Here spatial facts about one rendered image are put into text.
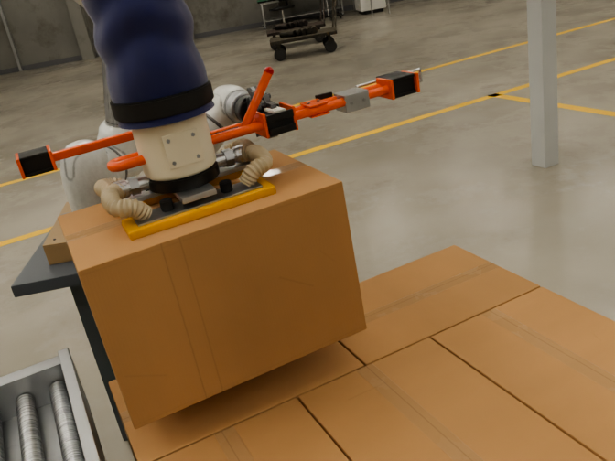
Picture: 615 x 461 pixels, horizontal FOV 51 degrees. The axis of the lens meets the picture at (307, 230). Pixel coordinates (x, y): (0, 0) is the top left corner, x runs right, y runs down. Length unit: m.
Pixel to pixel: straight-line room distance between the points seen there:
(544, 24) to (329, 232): 3.02
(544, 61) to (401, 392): 3.07
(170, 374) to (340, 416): 0.40
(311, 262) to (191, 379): 0.38
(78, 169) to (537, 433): 1.52
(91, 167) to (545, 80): 3.01
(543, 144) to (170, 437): 3.39
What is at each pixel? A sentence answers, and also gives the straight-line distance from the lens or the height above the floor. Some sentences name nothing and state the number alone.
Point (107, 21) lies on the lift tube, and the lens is 1.41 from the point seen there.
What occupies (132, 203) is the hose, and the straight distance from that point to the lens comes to 1.43.
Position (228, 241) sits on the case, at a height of 0.99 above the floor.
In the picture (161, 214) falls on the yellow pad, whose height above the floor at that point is 1.06.
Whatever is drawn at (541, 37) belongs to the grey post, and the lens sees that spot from 4.32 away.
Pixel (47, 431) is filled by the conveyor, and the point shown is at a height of 0.49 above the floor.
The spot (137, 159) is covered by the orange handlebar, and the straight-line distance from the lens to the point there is 1.50.
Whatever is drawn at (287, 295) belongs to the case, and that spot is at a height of 0.82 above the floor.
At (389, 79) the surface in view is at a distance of 1.71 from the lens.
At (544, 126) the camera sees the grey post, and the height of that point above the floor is 0.28.
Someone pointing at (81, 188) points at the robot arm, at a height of 0.97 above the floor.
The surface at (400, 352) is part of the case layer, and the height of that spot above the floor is 0.54.
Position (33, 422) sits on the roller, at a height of 0.54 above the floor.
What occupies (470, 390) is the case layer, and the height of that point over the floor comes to 0.54.
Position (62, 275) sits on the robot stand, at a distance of 2.15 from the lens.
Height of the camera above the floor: 1.53
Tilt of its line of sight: 23 degrees down
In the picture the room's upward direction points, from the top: 10 degrees counter-clockwise
